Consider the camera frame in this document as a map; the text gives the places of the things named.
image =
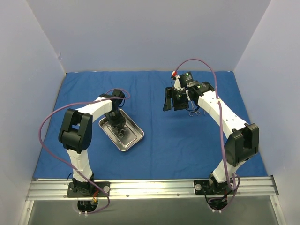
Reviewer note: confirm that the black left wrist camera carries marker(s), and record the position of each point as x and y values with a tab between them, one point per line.
117	93

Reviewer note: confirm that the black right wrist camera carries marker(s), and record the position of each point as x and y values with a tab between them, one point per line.
186	80

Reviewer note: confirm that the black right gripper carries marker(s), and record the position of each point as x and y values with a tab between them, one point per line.
175	101

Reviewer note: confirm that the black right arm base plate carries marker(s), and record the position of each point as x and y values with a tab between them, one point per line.
211	187

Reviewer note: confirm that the stainless steel instrument tray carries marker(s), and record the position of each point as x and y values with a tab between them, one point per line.
133	135

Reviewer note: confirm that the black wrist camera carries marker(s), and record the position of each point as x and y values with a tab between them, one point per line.
117	93
186	80

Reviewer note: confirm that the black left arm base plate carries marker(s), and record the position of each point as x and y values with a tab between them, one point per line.
85	189

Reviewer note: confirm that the blue surgical drape cloth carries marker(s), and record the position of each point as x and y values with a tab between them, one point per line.
175	145

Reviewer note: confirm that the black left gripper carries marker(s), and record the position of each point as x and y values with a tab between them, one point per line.
117	123

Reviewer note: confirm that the steel surgical scissors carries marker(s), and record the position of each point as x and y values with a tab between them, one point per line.
193	110

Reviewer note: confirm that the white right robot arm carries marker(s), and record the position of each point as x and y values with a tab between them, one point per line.
239	140

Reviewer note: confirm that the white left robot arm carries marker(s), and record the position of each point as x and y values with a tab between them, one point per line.
76	131

